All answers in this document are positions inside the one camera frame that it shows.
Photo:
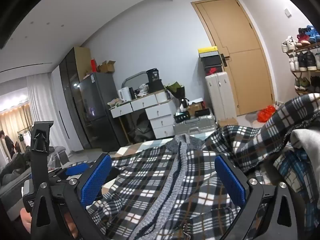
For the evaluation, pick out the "beige curtain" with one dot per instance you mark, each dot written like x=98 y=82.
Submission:
x=15 y=122

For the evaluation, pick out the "silver hard suitcase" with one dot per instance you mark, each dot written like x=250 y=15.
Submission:
x=193 y=127

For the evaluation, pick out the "yellow grey shoe box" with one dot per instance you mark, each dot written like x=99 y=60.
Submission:
x=207 y=51

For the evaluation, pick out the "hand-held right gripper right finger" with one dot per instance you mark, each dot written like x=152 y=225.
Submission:
x=230 y=180

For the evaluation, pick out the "white sheer curtain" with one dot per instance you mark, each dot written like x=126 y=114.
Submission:
x=40 y=100

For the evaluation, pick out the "grey hoodie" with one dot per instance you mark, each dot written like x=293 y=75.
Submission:
x=306 y=138

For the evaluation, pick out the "flat cardboard box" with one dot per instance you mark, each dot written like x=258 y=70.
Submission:
x=227 y=123

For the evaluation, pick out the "dark wrapped bouquet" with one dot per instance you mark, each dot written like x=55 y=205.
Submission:
x=176 y=90

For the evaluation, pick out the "shoe rack with shoes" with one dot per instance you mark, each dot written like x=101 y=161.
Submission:
x=305 y=60

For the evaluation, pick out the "orange plastic bag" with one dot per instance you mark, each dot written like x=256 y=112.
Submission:
x=266 y=113

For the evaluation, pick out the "open cardboard box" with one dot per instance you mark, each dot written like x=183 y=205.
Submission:
x=107 y=67

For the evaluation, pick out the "arched mirror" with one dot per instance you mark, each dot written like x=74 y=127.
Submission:
x=132 y=80

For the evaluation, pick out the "blue brown checked bedcover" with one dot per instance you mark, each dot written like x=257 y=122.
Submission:
x=135 y=148

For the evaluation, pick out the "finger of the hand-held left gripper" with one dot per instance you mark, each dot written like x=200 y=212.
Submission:
x=76 y=169

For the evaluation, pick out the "wooden door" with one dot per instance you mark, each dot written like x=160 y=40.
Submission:
x=237 y=67

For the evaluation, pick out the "blue plaid shirt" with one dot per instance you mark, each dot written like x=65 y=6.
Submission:
x=297 y=170

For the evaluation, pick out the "dark clothes on chair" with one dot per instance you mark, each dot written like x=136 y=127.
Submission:
x=141 y=127

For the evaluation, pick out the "white desk with drawers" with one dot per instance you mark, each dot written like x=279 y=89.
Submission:
x=160 y=115

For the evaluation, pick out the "tall wardrobe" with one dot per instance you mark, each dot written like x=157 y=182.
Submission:
x=72 y=92

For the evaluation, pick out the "white hard suitcase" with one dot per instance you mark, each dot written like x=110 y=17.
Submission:
x=218 y=95

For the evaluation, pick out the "black white plaid jacket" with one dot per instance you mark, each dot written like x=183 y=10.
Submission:
x=150 y=180

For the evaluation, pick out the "black thermos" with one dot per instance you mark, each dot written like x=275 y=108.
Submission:
x=131 y=93

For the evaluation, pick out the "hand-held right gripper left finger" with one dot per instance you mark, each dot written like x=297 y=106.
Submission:
x=96 y=177

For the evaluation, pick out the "grey chair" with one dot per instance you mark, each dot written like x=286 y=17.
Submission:
x=58 y=156

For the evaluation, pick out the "black box stack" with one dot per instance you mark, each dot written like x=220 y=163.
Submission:
x=155 y=80

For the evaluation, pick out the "white wall switch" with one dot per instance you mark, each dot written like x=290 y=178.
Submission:
x=288 y=12

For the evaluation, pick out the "brown cardboard box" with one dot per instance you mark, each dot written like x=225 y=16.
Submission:
x=196 y=109

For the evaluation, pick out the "black red shoe box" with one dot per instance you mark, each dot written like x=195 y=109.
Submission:
x=212 y=70

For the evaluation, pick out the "person's left hand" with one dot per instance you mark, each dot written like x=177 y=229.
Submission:
x=25 y=218

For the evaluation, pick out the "dark grey fridge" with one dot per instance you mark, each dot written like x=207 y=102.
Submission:
x=100 y=110

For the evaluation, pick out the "white electric kettle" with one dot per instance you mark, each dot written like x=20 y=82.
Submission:
x=124 y=95

